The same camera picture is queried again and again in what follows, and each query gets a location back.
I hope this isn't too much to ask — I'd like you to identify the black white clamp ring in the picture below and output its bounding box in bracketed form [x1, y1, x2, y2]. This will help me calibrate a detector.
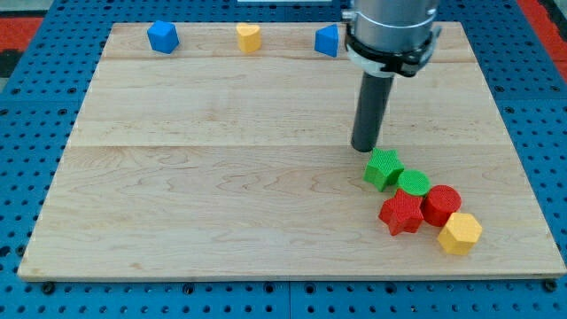
[344, 21, 443, 79]

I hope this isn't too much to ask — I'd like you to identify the blue triangle block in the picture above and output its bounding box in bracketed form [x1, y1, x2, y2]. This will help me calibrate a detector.
[314, 24, 339, 58]

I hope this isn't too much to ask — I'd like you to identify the yellow hexagon block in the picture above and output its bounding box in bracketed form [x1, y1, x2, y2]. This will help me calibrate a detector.
[438, 212, 483, 255]

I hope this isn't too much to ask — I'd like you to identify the green star block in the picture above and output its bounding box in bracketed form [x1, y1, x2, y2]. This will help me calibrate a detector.
[362, 148, 405, 191]

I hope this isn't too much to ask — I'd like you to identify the green cylinder block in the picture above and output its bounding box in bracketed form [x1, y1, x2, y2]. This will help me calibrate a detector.
[396, 169, 431, 197]

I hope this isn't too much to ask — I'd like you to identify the blue cube block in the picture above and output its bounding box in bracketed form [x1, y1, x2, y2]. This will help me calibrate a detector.
[147, 20, 180, 54]

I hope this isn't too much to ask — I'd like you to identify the red star block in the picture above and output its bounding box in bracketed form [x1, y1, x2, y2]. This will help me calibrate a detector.
[378, 189, 423, 236]

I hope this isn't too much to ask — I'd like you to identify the wooden board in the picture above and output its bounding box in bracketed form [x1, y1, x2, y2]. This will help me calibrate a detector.
[18, 22, 566, 283]

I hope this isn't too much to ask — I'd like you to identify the red cylinder block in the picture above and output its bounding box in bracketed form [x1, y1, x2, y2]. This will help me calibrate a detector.
[421, 185, 462, 227]

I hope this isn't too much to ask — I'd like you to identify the black pusher rod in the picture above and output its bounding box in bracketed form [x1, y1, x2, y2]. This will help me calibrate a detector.
[351, 73, 393, 152]

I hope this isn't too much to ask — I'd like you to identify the yellow heart block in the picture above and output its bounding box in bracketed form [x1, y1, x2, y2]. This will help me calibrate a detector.
[236, 23, 262, 53]

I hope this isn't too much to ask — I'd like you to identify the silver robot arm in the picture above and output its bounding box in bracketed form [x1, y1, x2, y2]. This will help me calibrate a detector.
[342, 0, 439, 53]

